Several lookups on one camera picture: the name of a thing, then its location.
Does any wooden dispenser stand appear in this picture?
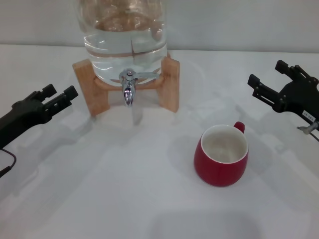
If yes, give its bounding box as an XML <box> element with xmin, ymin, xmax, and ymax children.
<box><xmin>72</xmin><ymin>51</ymin><xmax>180</xmax><ymax>117</ymax></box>

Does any red ceramic cup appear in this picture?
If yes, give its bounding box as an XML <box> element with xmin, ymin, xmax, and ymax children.
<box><xmin>193</xmin><ymin>121</ymin><xmax>249</xmax><ymax>187</ymax></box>

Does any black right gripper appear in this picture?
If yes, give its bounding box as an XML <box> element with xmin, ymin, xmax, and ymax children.
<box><xmin>247</xmin><ymin>59</ymin><xmax>319</xmax><ymax>122</ymax></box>

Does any silver cable plug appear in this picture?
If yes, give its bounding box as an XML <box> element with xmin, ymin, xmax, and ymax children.
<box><xmin>296</xmin><ymin>121</ymin><xmax>319</xmax><ymax>142</ymax></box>

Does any glass water dispenser jar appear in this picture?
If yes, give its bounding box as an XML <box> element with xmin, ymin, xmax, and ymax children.
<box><xmin>77</xmin><ymin>0</ymin><xmax>168</xmax><ymax>88</ymax></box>

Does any dark thin cable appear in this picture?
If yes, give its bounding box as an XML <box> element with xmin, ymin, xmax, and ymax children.
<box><xmin>0</xmin><ymin>148</ymin><xmax>17</xmax><ymax>178</ymax></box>

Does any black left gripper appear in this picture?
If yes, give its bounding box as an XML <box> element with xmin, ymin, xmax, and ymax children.
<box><xmin>0</xmin><ymin>84</ymin><xmax>79</xmax><ymax>148</ymax></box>

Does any chrome faucet tap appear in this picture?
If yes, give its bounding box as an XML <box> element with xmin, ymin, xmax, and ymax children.
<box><xmin>119</xmin><ymin>69</ymin><xmax>160</xmax><ymax>108</ymax></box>

